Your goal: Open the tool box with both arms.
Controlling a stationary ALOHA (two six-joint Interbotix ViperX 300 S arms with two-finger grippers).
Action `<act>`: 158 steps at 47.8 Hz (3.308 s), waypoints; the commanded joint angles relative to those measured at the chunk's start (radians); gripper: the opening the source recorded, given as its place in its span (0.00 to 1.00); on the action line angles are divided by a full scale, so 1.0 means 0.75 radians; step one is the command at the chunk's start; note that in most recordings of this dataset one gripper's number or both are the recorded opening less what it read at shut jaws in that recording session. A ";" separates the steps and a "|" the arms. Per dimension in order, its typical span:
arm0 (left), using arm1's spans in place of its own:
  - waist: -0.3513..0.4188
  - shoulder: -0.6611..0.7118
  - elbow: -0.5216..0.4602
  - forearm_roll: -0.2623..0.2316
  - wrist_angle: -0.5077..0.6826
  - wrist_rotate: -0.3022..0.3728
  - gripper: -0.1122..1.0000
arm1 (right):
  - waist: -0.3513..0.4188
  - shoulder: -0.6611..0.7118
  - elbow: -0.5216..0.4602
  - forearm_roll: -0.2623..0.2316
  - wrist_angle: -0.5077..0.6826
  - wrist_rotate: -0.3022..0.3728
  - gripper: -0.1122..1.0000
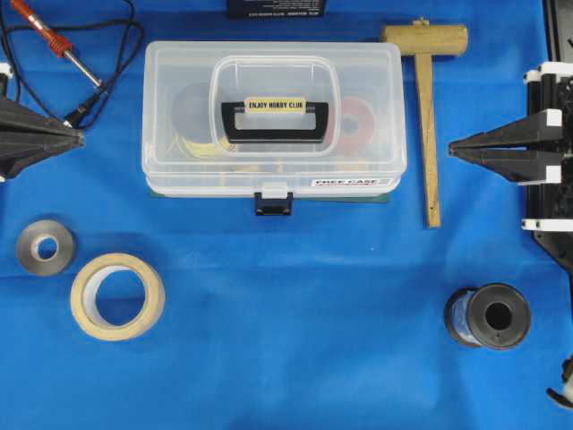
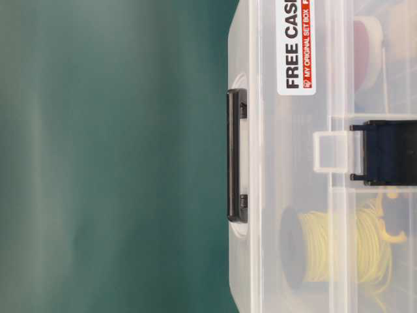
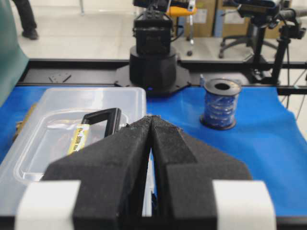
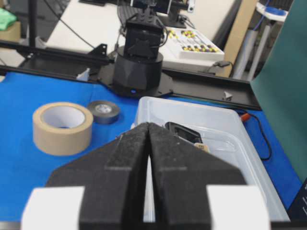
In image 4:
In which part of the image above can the black cable orange connector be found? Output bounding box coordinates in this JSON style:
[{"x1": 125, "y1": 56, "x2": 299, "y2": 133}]
[{"x1": 240, "y1": 110, "x2": 272, "y2": 161}]

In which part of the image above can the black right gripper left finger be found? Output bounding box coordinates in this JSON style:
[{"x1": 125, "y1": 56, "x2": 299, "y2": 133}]
[{"x1": 46, "y1": 123, "x2": 149, "y2": 230}]

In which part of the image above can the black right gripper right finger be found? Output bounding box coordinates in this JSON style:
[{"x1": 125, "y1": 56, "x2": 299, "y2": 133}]
[{"x1": 148, "y1": 123, "x2": 246, "y2": 230}]

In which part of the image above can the white work desk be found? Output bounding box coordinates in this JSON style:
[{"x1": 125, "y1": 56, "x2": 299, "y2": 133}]
[{"x1": 47, "y1": 0, "x2": 235, "y2": 53}]

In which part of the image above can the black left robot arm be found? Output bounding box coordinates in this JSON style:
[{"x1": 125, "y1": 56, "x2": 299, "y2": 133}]
[{"x1": 47, "y1": 0, "x2": 167, "y2": 230}]

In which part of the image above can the beige masking tape roll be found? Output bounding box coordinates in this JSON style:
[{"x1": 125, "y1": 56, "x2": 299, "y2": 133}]
[{"x1": 32, "y1": 102, "x2": 94, "y2": 156}]

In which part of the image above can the black vertical pole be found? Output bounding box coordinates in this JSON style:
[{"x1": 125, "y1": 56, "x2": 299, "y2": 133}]
[{"x1": 28, "y1": 0, "x2": 37, "y2": 47}]

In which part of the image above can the white box of coloured parts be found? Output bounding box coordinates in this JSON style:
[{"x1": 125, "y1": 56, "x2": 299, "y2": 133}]
[{"x1": 159, "y1": 27, "x2": 224, "y2": 67}]

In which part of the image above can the grey duct tape roll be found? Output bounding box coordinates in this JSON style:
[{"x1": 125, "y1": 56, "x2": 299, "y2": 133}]
[{"x1": 87, "y1": 100, "x2": 120, "y2": 125}]

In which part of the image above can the clear plastic tool box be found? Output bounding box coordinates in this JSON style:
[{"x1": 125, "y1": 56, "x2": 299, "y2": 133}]
[{"x1": 131, "y1": 97, "x2": 290, "y2": 222}]

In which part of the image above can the dark green backdrop board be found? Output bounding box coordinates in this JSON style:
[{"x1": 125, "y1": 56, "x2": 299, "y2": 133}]
[{"x1": 251, "y1": 0, "x2": 307, "y2": 182}]

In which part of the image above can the black aluminium frame rail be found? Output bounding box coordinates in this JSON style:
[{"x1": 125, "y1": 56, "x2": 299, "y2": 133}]
[{"x1": 0, "y1": 40, "x2": 261, "y2": 111}]

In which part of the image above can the black latch clip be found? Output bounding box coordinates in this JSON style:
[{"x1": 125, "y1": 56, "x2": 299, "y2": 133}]
[{"x1": 165, "y1": 122, "x2": 203, "y2": 144}]

